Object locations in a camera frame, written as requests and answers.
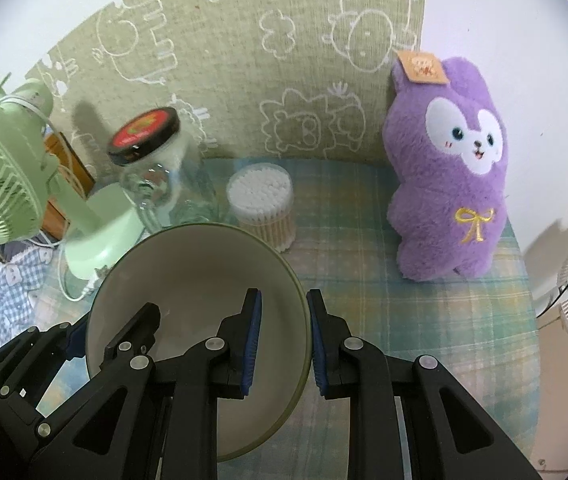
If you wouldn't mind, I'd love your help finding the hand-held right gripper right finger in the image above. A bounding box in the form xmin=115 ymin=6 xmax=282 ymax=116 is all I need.
xmin=306 ymin=288 xmax=542 ymax=480

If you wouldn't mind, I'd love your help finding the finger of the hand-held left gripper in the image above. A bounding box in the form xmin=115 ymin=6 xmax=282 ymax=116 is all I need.
xmin=28 ymin=303 xmax=162 ymax=441
xmin=0 ymin=317 xmax=89 ymax=411

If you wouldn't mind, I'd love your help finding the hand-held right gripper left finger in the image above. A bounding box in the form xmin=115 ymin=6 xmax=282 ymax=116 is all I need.
xmin=28 ymin=288 xmax=263 ymax=480

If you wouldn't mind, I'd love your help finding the floral ceramic bowl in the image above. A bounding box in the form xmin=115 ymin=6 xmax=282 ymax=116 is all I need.
xmin=85 ymin=223 xmax=312 ymax=463

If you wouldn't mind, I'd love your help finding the green plaid tablecloth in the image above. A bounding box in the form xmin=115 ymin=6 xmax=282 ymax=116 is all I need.
xmin=38 ymin=157 xmax=542 ymax=480

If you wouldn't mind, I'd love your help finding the glass jar with dark lid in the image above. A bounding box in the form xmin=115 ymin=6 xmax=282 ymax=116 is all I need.
xmin=107 ymin=107 xmax=219 ymax=236

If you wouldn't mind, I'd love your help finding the cotton swab container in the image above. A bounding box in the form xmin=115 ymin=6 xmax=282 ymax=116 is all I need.
xmin=226 ymin=164 xmax=295 ymax=252

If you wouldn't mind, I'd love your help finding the wooden headboard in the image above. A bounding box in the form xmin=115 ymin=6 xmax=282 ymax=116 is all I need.
xmin=41 ymin=132 xmax=97 ymax=241

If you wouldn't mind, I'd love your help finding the purple plush rabbit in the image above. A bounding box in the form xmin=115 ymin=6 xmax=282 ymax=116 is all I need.
xmin=383 ymin=51 xmax=510 ymax=282

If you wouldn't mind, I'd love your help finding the white fan cable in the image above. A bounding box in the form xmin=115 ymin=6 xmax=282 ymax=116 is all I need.
xmin=38 ymin=232 xmax=109 ymax=302

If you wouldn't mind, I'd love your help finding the black fan cable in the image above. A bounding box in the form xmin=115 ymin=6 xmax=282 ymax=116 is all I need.
xmin=536 ymin=275 xmax=568 ymax=318

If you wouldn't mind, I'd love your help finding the green printed wall mat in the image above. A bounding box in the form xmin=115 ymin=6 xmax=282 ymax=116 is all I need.
xmin=28 ymin=0 xmax=429 ymax=166

